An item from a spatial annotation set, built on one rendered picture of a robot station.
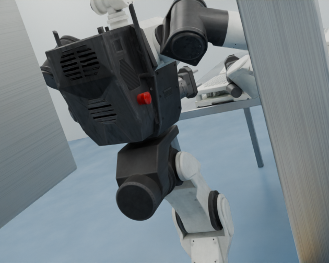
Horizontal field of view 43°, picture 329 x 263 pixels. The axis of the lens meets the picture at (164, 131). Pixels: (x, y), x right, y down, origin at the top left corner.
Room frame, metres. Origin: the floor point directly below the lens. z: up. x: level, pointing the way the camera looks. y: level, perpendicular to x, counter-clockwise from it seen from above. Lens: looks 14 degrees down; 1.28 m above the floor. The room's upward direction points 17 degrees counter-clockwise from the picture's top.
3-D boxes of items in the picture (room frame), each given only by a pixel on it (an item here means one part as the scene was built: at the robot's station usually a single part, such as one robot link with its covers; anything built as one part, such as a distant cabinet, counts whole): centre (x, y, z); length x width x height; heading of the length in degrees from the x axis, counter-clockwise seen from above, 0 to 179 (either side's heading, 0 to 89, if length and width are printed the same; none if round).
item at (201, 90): (1.75, -0.33, 0.96); 0.25 x 0.24 x 0.02; 55
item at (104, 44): (1.18, 0.07, 1.16); 0.34 x 0.30 x 0.36; 55
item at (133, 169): (1.15, 0.07, 0.89); 0.28 x 0.13 x 0.18; 157
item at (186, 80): (1.57, -0.11, 1.03); 0.12 x 0.10 x 0.13; 137
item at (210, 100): (1.75, -0.33, 0.91); 0.24 x 0.24 x 0.02; 55
